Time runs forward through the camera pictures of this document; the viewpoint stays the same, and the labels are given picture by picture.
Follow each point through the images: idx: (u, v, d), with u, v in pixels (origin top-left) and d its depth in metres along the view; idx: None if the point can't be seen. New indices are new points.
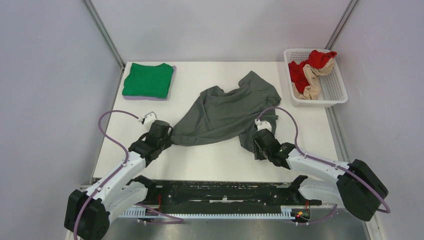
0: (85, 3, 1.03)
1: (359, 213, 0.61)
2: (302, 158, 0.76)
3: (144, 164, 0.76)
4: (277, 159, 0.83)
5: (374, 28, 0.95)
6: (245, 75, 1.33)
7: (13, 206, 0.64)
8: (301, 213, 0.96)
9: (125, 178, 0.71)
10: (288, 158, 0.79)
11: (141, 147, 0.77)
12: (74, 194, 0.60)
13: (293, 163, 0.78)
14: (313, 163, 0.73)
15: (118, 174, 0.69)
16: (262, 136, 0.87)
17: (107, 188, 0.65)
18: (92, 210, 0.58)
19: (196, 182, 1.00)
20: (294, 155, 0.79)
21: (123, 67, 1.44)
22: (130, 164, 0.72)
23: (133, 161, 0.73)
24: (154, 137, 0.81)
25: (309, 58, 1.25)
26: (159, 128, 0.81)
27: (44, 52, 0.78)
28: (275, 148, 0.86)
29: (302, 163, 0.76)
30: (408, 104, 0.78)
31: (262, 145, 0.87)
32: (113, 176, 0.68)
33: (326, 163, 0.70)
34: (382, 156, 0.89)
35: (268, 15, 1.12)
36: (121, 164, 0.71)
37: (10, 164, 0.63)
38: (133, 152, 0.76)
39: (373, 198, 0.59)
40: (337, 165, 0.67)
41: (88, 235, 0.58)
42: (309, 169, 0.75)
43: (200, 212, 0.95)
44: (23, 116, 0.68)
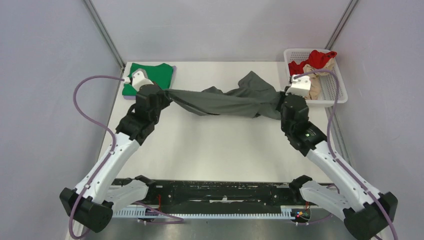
0: (85, 4, 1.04)
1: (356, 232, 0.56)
2: (331, 160, 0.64)
3: (136, 144, 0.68)
4: (297, 142, 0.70)
5: (375, 27, 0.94)
6: (245, 75, 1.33)
7: (13, 206, 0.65)
8: (301, 213, 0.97)
9: (116, 167, 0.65)
10: (313, 150, 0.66)
11: (131, 124, 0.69)
12: (64, 194, 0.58)
13: (315, 156, 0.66)
14: (338, 170, 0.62)
15: (107, 163, 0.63)
16: (298, 110, 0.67)
17: (97, 183, 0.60)
18: (84, 209, 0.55)
19: (196, 182, 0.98)
20: (322, 151, 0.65)
21: (123, 67, 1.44)
22: (119, 150, 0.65)
23: (121, 146, 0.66)
24: (142, 108, 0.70)
25: (309, 58, 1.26)
26: (144, 99, 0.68)
27: (44, 53, 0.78)
28: (300, 128, 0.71)
29: (328, 164, 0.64)
30: (408, 104, 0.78)
31: (292, 117, 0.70)
32: (101, 168, 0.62)
33: (356, 179, 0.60)
34: (383, 156, 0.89)
35: (268, 15, 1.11)
36: (109, 152, 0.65)
37: (9, 164, 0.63)
38: (122, 134, 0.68)
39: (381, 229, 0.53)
40: (368, 190, 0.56)
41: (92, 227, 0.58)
42: (330, 171, 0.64)
43: (201, 212, 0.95)
44: (23, 117, 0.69)
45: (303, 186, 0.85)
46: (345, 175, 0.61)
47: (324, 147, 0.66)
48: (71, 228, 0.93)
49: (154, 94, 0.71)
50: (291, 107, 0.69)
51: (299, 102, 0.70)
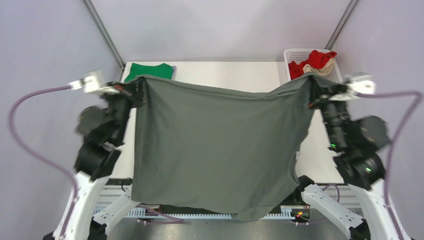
0: (85, 4, 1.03)
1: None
2: (380, 206, 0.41)
3: (101, 177, 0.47)
4: (348, 171, 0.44)
5: (375, 27, 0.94)
6: (245, 75, 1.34)
7: (12, 207, 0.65)
8: (301, 213, 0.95)
9: (89, 208, 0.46)
10: (369, 189, 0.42)
11: (85, 163, 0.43)
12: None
13: (362, 192, 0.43)
14: (385, 224, 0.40)
15: (74, 214, 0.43)
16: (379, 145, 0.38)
17: (71, 231, 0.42)
18: None
19: None
20: (377, 191, 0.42)
21: (123, 67, 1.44)
22: (83, 195, 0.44)
23: (86, 190, 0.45)
24: (95, 139, 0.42)
25: (308, 58, 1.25)
26: (90, 131, 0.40)
27: (44, 53, 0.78)
28: (354, 160, 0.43)
29: (376, 210, 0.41)
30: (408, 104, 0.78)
31: (360, 142, 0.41)
32: (71, 216, 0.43)
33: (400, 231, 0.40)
34: (384, 156, 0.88)
35: (268, 15, 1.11)
36: (72, 200, 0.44)
37: (10, 165, 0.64)
38: (81, 171, 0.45)
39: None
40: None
41: None
42: (373, 218, 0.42)
43: (200, 212, 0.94)
44: (24, 117, 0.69)
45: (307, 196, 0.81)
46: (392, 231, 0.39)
47: (379, 191, 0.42)
48: None
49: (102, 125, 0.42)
50: (370, 139, 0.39)
51: (386, 135, 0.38)
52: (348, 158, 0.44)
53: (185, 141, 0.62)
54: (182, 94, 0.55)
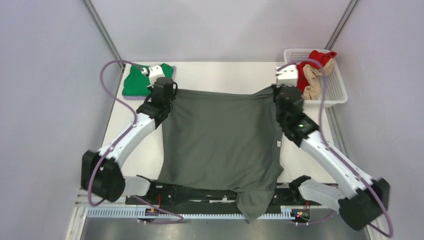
0: (85, 3, 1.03)
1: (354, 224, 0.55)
2: (323, 149, 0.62)
3: (153, 125, 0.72)
4: (290, 133, 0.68)
5: (375, 27, 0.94)
6: (245, 76, 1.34)
7: (12, 206, 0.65)
8: (301, 213, 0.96)
9: (134, 140, 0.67)
10: (306, 139, 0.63)
11: (145, 110, 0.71)
12: (86, 155, 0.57)
13: (308, 147, 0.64)
14: (335, 162, 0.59)
15: (128, 135, 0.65)
16: (293, 102, 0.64)
17: (120, 147, 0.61)
18: (106, 168, 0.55)
19: None
20: (315, 140, 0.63)
21: (123, 67, 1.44)
22: (139, 125, 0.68)
23: (142, 122, 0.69)
24: (157, 98, 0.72)
25: (309, 58, 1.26)
26: (160, 88, 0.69)
27: (44, 53, 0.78)
28: (294, 121, 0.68)
29: (322, 154, 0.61)
30: (408, 104, 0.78)
31: (288, 107, 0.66)
32: (124, 137, 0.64)
33: (348, 167, 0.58)
34: (384, 156, 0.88)
35: (268, 15, 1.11)
36: (131, 125, 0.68)
37: (10, 165, 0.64)
38: (142, 113, 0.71)
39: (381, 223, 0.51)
40: (360, 177, 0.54)
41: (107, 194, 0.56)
42: (326, 163, 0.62)
43: (200, 212, 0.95)
44: (23, 117, 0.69)
45: (304, 189, 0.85)
46: (341, 166, 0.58)
47: (317, 141, 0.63)
48: (71, 229, 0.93)
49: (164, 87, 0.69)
50: (287, 98, 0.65)
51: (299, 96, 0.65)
52: (291, 119, 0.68)
53: (200, 129, 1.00)
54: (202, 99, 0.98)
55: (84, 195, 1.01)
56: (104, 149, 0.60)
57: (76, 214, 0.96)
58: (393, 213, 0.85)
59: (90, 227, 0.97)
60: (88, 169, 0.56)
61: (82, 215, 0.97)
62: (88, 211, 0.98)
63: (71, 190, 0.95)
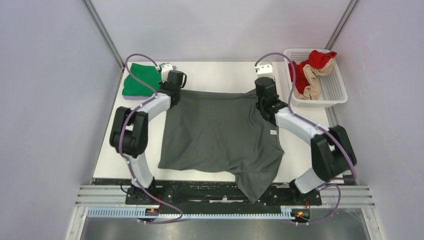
0: (85, 3, 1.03)
1: (322, 172, 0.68)
2: (290, 116, 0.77)
3: (169, 103, 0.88)
4: (267, 114, 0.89)
5: (375, 27, 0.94)
6: (245, 76, 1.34)
7: (12, 207, 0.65)
8: (301, 213, 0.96)
9: (156, 109, 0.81)
10: (276, 114, 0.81)
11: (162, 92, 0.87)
12: (121, 109, 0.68)
13: (280, 119, 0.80)
14: (296, 121, 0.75)
15: (152, 102, 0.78)
16: (266, 87, 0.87)
17: (147, 108, 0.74)
18: (140, 118, 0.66)
19: (196, 182, 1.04)
20: (283, 112, 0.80)
21: (123, 67, 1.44)
22: (161, 97, 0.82)
23: (163, 95, 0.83)
24: (171, 85, 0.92)
25: (309, 58, 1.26)
26: (175, 76, 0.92)
27: (44, 53, 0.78)
28: (271, 103, 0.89)
29: (289, 119, 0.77)
30: (409, 103, 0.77)
31: (263, 93, 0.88)
32: (150, 102, 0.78)
33: (309, 123, 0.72)
34: (384, 156, 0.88)
35: (268, 15, 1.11)
36: (154, 96, 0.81)
37: (9, 164, 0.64)
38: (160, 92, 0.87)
39: (340, 163, 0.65)
40: (318, 126, 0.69)
41: (135, 144, 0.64)
42: (293, 126, 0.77)
43: (200, 212, 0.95)
44: (23, 117, 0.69)
45: (299, 181, 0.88)
46: (302, 122, 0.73)
47: (284, 110, 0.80)
48: (72, 228, 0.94)
49: (174, 75, 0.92)
50: (260, 84, 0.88)
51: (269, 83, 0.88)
52: (267, 101, 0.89)
53: (204, 119, 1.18)
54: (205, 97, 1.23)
55: (84, 195, 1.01)
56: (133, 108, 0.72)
57: (76, 214, 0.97)
58: (393, 213, 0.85)
59: (89, 227, 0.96)
60: (120, 123, 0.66)
61: (82, 215, 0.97)
62: (88, 211, 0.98)
63: (71, 189, 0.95)
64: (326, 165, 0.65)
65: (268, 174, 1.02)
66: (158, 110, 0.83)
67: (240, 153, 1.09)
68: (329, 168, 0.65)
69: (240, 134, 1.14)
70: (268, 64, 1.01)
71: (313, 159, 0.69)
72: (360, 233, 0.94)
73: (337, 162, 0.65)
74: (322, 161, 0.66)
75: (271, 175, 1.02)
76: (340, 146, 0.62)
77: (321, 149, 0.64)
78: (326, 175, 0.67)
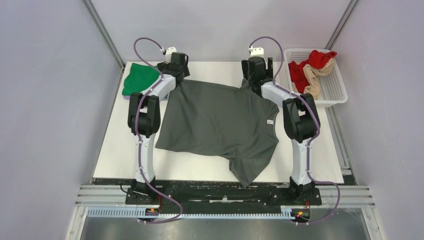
0: (85, 4, 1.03)
1: (290, 130, 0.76)
2: (272, 87, 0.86)
3: (174, 83, 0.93)
4: (254, 87, 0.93)
5: (375, 27, 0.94)
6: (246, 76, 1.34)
7: (12, 208, 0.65)
8: (301, 213, 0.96)
9: (163, 91, 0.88)
10: (262, 86, 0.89)
11: (167, 73, 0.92)
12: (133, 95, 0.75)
13: (265, 90, 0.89)
14: (276, 91, 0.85)
15: (159, 85, 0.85)
16: (256, 63, 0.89)
17: (156, 90, 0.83)
18: (151, 102, 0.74)
19: (196, 182, 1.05)
20: (267, 84, 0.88)
21: (123, 67, 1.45)
22: (167, 80, 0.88)
23: (167, 78, 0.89)
24: (174, 65, 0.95)
25: (309, 58, 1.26)
26: (177, 57, 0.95)
27: (43, 54, 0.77)
28: (260, 78, 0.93)
29: (271, 90, 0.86)
30: (409, 104, 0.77)
31: (252, 69, 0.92)
32: (158, 84, 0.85)
33: (285, 91, 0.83)
34: (383, 155, 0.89)
35: (268, 15, 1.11)
36: (161, 79, 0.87)
37: (9, 166, 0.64)
38: (165, 74, 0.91)
39: (307, 123, 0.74)
40: (291, 93, 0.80)
41: (151, 124, 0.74)
42: (274, 95, 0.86)
43: (200, 212, 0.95)
44: (23, 118, 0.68)
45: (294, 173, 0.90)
46: (279, 91, 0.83)
47: (268, 83, 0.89)
48: (71, 229, 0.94)
49: (177, 55, 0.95)
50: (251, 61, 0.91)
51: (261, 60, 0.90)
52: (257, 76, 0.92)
53: (204, 107, 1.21)
54: (206, 87, 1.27)
55: (83, 195, 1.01)
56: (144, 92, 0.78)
57: (76, 214, 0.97)
58: (393, 213, 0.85)
59: (90, 227, 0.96)
60: (134, 106, 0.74)
61: (82, 215, 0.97)
62: (88, 211, 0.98)
63: (71, 189, 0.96)
64: (292, 122, 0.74)
65: (262, 160, 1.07)
66: (165, 91, 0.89)
67: (235, 139, 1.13)
68: (296, 125, 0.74)
69: (237, 122, 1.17)
70: (260, 47, 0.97)
71: (284, 120, 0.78)
72: (360, 233, 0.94)
73: (304, 122, 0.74)
74: (289, 119, 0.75)
75: (264, 161, 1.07)
76: (306, 105, 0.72)
77: (290, 108, 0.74)
78: (292, 133, 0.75)
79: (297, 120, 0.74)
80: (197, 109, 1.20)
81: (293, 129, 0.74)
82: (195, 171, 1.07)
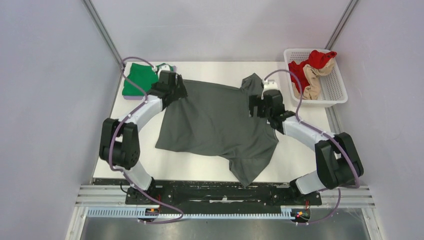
0: (85, 4, 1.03)
1: (326, 179, 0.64)
2: (297, 124, 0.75)
3: (160, 105, 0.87)
4: (274, 122, 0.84)
5: (375, 27, 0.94)
6: (248, 76, 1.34)
7: (12, 206, 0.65)
8: (301, 213, 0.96)
9: (146, 114, 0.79)
10: (284, 121, 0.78)
11: (153, 93, 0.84)
12: (107, 122, 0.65)
13: (287, 127, 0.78)
14: (303, 129, 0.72)
15: (140, 109, 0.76)
16: (273, 96, 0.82)
17: (136, 116, 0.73)
18: (127, 130, 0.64)
19: (196, 182, 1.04)
20: (289, 120, 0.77)
21: (123, 67, 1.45)
22: (150, 103, 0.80)
23: (150, 102, 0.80)
24: (162, 85, 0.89)
25: (309, 58, 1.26)
26: (166, 76, 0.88)
27: (44, 53, 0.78)
28: (279, 111, 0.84)
29: (296, 127, 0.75)
30: (408, 104, 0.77)
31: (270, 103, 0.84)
32: (139, 109, 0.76)
33: (314, 130, 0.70)
34: (384, 156, 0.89)
35: (268, 16, 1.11)
36: (143, 102, 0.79)
37: (10, 165, 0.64)
38: (151, 95, 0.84)
39: (347, 173, 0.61)
40: (324, 133, 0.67)
41: (125, 157, 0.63)
42: (300, 134, 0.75)
43: (200, 212, 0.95)
44: (23, 117, 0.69)
45: (300, 183, 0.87)
46: (308, 130, 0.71)
47: (291, 118, 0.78)
48: (71, 229, 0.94)
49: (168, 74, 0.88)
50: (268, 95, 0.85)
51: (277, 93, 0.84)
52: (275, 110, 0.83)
53: (204, 107, 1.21)
54: (205, 87, 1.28)
55: (84, 195, 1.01)
56: (121, 118, 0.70)
57: (76, 214, 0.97)
58: (393, 213, 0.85)
59: (90, 227, 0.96)
60: (109, 137, 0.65)
61: (82, 215, 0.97)
62: (88, 211, 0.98)
63: (71, 189, 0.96)
64: (331, 172, 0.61)
65: (262, 160, 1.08)
66: (146, 116, 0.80)
67: (235, 139, 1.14)
68: (335, 176, 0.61)
69: (237, 123, 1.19)
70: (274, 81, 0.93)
71: (318, 167, 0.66)
72: (360, 233, 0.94)
73: (343, 170, 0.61)
74: (326, 168, 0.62)
75: (264, 161, 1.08)
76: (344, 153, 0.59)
77: (325, 154, 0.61)
78: (331, 184, 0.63)
79: (335, 169, 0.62)
80: (197, 109, 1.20)
81: (330, 179, 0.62)
82: (194, 171, 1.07)
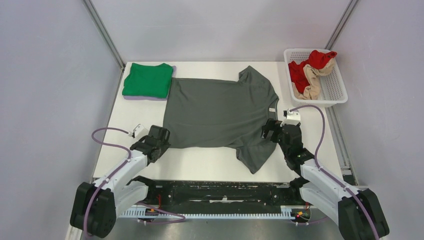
0: (85, 3, 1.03)
1: (348, 235, 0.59)
2: (316, 171, 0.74)
3: (146, 162, 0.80)
4: (291, 163, 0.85)
5: (375, 27, 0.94)
6: (243, 69, 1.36)
7: (12, 206, 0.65)
8: (301, 213, 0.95)
9: (130, 172, 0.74)
10: (303, 165, 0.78)
11: (140, 148, 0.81)
12: (82, 187, 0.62)
13: (306, 171, 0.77)
14: (325, 179, 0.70)
15: (123, 168, 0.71)
16: (292, 137, 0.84)
17: (115, 179, 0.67)
18: (102, 199, 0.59)
19: (196, 182, 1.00)
20: (309, 164, 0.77)
21: (123, 67, 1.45)
22: (134, 160, 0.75)
23: (137, 156, 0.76)
24: (151, 139, 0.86)
25: (309, 58, 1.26)
26: (157, 130, 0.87)
27: (44, 53, 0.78)
28: (296, 152, 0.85)
29: (314, 174, 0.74)
30: (408, 103, 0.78)
31: (288, 141, 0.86)
32: (119, 170, 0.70)
33: (336, 182, 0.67)
34: (383, 156, 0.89)
35: (268, 16, 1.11)
36: (126, 159, 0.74)
37: (10, 164, 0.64)
38: (135, 150, 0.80)
39: (370, 232, 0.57)
40: (347, 188, 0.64)
41: (97, 227, 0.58)
42: (319, 182, 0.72)
43: (200, 212, 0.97)
44: (23, 116, 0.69)
45: (305, 195, 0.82)
46: (328, 179, 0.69)
47: (310, 164, 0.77)
48: (71, 229, 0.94)
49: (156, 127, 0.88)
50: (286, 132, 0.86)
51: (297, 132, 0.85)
52: (294, 151, 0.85)
53: (205, 104, 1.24)
54: (205, 82, 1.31)
55: None
56: (98, 182, 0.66)
57: None
58: (392, 213, 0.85)
59: None
60: (82, 203, 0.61)
61: None
62: None
63: (71, 189, 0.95)
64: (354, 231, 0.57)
65: (268, 147, 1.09)
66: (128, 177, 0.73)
67: (240, 129, 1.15)
68: (358, 235, 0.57)
69: (239, 114, 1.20)
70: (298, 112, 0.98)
71: (338, 220, 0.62)
72: None
73: (366, 229, 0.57)
74: (348, 227, 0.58)
75: (270, 147, 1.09)
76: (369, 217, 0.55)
77: (348, 213, 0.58)
78: None
79: (359, 228, 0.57)
80: (198, 106, 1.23)
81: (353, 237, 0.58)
82: (194, 170, 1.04)
